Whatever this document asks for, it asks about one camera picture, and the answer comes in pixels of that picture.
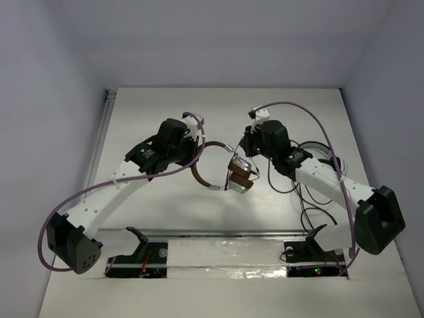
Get aluminium rail at table left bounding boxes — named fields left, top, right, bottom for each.
left=83, top=89, right=118, bottom=189

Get black cable of white headphones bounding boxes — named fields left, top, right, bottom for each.
left=266, top=158, right=342, bottom=238

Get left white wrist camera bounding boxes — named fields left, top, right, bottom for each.
left=181, top=112, right=205, bottom=140

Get aluminium rail at table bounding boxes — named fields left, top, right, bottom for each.
left=99, top=227, right=319, bottom=238
left=83, top=89, right=118, bottom=189

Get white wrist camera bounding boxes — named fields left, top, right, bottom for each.
left=181, top=112, right=205, bottom=140
left=248, top=107, right=270, bottom=134

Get aluminium rail at table front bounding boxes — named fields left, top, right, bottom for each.
left=99, top=227, right=319, bottom=238

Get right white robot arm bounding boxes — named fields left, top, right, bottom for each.
left=241, top=120, right=405, bottom=260

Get white black headphones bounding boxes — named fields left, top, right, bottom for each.
left=299, top=140, right=348, bottom=177

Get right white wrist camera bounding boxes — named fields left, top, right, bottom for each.
left=248, top=107, right=270, bottom=134

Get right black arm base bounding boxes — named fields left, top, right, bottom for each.
left=280, top=225, right=347, bottom=278

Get brown silver headphones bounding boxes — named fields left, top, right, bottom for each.
left=191, top=140, right=260, bottom=194

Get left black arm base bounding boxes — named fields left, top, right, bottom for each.
left=104, top=227, right=168, bottom=279

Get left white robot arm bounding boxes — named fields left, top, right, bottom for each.
left=37, top=112, right=205, bottom=274

